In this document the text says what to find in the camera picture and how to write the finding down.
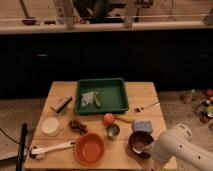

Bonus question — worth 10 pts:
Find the orange fruit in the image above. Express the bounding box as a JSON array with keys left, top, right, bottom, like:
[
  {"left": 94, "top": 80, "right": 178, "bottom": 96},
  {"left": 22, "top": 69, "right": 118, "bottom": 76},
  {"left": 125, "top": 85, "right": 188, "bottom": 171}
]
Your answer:
[{"left": 103, "top": 113, "right": 115, "bottom": 125}]

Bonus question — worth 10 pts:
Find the dark purple bowl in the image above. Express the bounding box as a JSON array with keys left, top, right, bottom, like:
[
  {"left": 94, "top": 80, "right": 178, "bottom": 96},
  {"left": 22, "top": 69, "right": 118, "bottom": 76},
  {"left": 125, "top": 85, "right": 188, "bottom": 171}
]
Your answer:
[{"left": 128, "top": 131, "right": 154, "bottom": 159}]

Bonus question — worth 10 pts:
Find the wooden folding table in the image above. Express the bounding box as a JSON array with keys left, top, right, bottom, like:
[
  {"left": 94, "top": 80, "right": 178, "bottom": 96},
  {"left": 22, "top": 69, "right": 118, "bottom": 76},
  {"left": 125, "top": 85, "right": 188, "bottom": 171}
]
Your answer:
[{"left": 24, "top": 82, "right": 166, "bottom": 171}]

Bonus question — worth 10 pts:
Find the green pepper piece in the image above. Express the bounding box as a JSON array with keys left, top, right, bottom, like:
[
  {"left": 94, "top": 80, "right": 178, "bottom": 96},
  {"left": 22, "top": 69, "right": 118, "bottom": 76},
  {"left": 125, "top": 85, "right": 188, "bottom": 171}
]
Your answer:
[{"left": 94, "top": 91, "right": 102, "bottom": 108}]

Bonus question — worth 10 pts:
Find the small metal cup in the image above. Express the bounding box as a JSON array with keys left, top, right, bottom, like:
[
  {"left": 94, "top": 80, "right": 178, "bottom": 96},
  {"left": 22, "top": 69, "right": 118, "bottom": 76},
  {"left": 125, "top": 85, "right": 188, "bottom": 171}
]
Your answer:
[{"left": 107, "top": 124, "right": 120, "bottom": 139}]

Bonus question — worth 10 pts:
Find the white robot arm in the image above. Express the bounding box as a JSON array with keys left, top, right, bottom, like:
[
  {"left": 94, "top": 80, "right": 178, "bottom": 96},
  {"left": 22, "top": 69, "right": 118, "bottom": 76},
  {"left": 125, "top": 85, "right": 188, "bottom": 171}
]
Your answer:
[{"left": 143, "top": 124, "right": 213, "bottom": 171}]

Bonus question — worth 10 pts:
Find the brown grape cluster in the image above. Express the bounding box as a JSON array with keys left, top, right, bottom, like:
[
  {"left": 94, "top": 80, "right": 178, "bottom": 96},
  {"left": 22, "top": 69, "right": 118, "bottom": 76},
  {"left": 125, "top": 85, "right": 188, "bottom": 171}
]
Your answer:
[{"left": 69, "top": 120, "right": 88, "bottom": 135}]

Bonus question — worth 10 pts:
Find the blue sponge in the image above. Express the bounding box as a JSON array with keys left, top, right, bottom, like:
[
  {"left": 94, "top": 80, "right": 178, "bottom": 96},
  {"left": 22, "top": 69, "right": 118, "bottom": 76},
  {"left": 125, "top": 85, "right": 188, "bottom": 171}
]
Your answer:
[{"left": 132, "top": 121, "right": 153, "bottom": 134}]

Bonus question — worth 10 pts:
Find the green plastic tray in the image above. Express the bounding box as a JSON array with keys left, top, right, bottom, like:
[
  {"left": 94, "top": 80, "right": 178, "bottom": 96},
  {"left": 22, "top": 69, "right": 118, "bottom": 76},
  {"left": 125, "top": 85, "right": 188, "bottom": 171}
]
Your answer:
[{"left": 75, "top": 78, "right": 129, "bottom": 116}]

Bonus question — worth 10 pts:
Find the metal fork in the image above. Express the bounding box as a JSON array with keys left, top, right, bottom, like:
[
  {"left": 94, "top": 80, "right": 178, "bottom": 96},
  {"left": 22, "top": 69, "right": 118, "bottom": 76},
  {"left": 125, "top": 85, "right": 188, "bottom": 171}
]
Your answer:
[{"left": 134, "top": 102, "right": 160, "bottom": 113}]

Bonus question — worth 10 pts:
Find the white round lid container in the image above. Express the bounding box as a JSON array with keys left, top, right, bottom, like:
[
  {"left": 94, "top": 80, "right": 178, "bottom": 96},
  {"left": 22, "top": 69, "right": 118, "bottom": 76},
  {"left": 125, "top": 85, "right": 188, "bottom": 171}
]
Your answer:
[{"left": 41, "top": 117, "right": 60, "bottom": 136}]

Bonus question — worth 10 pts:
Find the orange bowl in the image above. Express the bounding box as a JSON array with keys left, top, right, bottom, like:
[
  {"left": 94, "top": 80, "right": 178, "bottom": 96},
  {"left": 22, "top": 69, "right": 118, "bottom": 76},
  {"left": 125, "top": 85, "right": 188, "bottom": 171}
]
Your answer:
[{"left": 74, "top": 133, "right": 105, "bottom": 166}]

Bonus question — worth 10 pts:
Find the dark rectangular block eraser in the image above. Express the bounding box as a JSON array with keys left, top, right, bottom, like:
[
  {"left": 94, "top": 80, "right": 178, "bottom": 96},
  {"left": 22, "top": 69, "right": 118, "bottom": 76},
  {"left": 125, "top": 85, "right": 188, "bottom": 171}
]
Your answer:
[{"left": 50, "top": 96, "right": 72, "bottom": 113}]

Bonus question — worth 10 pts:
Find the yellow banana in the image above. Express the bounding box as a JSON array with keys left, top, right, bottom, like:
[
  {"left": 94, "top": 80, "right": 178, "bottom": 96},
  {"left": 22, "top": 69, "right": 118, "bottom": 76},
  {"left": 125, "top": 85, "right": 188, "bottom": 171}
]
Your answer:
[{"left": 115, "top": 115, "right": 135, "bottom": 123}]

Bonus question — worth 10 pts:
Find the black stand pole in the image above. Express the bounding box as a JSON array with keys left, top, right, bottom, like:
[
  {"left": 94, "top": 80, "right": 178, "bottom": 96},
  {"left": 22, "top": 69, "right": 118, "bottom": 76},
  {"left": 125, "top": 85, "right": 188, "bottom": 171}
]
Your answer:
[{"left": 16, "top": 123, "right": 28, "bottom": 171}]

